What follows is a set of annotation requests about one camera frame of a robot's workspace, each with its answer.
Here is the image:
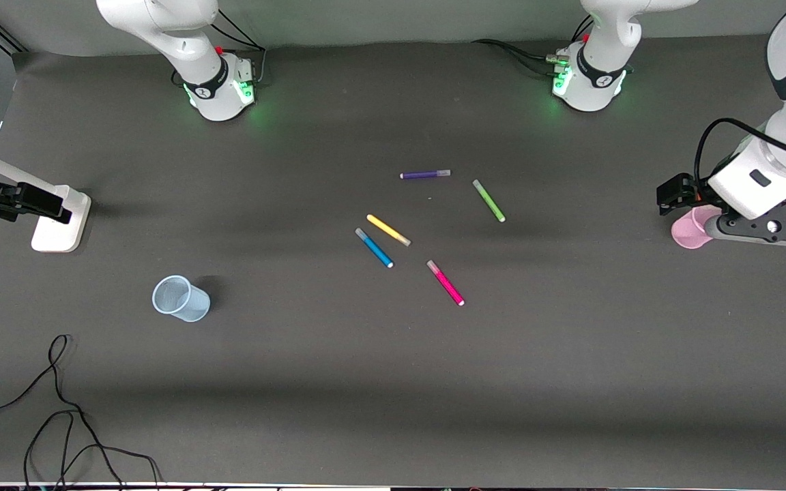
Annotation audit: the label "green marker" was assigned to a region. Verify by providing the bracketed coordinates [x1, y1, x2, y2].
[472, 179, 506, 223]

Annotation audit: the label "translucent pink plastic cup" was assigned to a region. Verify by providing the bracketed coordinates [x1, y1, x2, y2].
[671, 205, 725, 250]

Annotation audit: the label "loose black cable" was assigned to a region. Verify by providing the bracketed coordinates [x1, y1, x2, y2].
[0, 334, 162, 491]

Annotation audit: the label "yellow marker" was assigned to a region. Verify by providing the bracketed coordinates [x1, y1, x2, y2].
[366, 213, 412, 248]

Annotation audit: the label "blue marker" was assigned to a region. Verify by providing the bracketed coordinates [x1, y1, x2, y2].
[355, 228, 394, 269]

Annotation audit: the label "translucent blue plastic cup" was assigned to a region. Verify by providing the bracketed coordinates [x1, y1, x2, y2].
[152, 275, 211, 323]

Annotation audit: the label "black right arm base cables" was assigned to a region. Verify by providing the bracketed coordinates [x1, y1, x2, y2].
[212, 7, 267, 86]

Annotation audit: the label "black arm base cables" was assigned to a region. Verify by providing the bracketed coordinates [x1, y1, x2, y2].
[471, 14, 595, 79]
[212, 7, 267, 86]

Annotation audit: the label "pink marker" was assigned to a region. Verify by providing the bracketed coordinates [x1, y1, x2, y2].
[426, 259, 465, 307]

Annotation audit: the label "dark grey table mat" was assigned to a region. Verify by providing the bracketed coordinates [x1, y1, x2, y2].
[0, 31, 786, 488]

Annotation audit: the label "black left arm base cables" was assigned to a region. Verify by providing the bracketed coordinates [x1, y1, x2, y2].
[471, 14, 595, 79]

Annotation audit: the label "white stand with base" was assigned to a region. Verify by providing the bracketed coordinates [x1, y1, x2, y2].
[0, 136, 92, 253]

